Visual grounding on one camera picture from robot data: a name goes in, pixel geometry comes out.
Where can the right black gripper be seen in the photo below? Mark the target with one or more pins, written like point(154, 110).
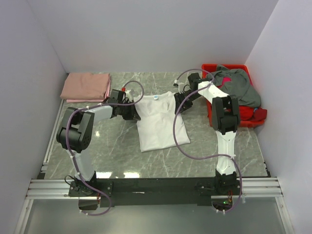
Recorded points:
point(178, 100)

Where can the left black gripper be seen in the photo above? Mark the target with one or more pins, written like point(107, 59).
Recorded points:
point(133, 115)

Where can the white t shirt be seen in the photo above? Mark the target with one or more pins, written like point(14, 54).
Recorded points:
point(158, 122)

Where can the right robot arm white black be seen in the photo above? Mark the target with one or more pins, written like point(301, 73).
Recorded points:
point(225, 121)

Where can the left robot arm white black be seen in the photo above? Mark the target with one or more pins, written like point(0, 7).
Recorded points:
point(75, 134)

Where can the grey t shirt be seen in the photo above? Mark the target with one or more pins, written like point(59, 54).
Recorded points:
point(238, 74)

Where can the folded salmon t shirt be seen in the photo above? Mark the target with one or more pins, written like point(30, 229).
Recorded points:
point(77, 77)

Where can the folded light pink t shirt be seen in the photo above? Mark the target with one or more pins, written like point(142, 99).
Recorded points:
point(87, 91)

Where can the red plastic bin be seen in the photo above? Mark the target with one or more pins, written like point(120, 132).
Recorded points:
point(211, 110)

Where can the black base beam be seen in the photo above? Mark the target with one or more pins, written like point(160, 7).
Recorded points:
point(154, 191)

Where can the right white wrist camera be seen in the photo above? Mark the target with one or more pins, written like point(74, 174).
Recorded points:
point(180, 86)

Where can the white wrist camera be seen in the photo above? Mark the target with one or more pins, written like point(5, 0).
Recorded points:
point(180, 86)
point(128, 93)

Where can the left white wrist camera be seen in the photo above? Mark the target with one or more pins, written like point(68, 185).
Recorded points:
point(128, 93)

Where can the aluminium rail frame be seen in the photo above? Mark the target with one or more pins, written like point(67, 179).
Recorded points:
point(58, 189)

